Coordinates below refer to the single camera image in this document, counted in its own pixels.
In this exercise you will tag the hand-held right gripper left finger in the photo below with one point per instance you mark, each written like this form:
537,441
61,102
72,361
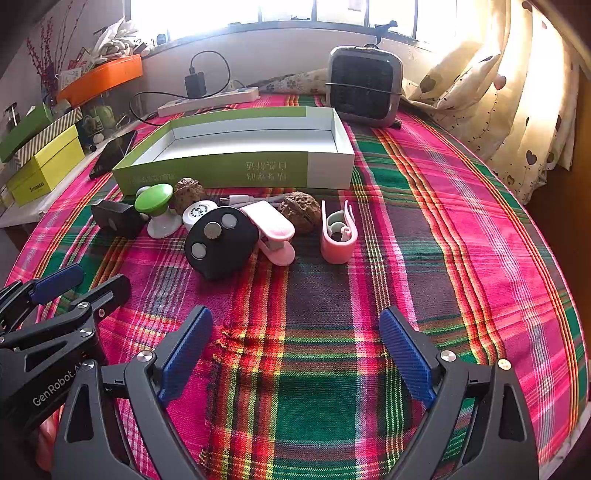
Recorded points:
184,357

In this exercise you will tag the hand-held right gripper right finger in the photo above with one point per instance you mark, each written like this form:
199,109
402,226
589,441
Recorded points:
408,357

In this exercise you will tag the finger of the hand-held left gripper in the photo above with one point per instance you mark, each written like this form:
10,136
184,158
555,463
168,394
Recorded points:
108,293
57,281

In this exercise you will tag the black bike light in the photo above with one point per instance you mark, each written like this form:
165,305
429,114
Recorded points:
115,217

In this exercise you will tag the green mushroom-shaped massager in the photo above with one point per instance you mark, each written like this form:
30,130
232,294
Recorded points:
154,196

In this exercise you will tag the small white mushroom-shaped knob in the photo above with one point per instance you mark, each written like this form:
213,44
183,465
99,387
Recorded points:
142,190

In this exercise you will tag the black round magnet disc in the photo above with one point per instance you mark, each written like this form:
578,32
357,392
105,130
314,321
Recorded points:
221,254

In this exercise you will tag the small white capped bottle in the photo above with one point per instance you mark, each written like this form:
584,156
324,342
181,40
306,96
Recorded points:
196,212

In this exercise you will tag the brown walnut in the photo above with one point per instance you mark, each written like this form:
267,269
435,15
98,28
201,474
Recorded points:
188,194
300,212

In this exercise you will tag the pink cup-shaped holder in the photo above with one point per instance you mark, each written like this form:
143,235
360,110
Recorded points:
337,251

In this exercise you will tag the green and white cardboard box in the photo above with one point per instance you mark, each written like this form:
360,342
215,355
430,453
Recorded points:
184,173

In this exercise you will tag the pink clamp clip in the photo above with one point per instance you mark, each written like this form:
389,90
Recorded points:
268,221

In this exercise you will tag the person's left hand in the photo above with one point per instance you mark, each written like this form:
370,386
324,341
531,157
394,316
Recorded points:
47,443

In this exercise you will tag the yellow cardboard box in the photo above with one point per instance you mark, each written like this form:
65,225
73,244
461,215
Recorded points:
51,170

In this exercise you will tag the plaid blanket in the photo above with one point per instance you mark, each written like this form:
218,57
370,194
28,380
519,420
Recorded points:
461,230

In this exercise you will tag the black smartphone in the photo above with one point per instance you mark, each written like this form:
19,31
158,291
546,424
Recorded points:
113,154

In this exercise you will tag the striped cardboard box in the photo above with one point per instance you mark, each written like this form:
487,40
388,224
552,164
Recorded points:
51,134

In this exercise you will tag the green ceramic mug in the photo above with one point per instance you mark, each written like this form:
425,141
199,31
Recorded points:
99,116

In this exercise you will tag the orange plastic tray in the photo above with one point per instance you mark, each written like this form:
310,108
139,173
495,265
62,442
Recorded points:
101,76

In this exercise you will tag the white power strip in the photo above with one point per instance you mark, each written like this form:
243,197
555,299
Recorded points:
207,101

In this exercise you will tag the black charger adapter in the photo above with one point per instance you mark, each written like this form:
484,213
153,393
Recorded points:
195,84

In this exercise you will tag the red flower branches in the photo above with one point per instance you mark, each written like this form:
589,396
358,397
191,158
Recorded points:
46,50

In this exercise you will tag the white plastic bags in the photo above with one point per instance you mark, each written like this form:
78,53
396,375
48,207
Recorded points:
117,39

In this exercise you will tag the grey desktop heater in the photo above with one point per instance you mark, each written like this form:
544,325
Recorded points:
364,83

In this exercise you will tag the floral cloth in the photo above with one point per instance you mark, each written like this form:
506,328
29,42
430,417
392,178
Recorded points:
295,83

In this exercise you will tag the cream heart-print curtain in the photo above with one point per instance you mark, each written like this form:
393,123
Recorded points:
521,92

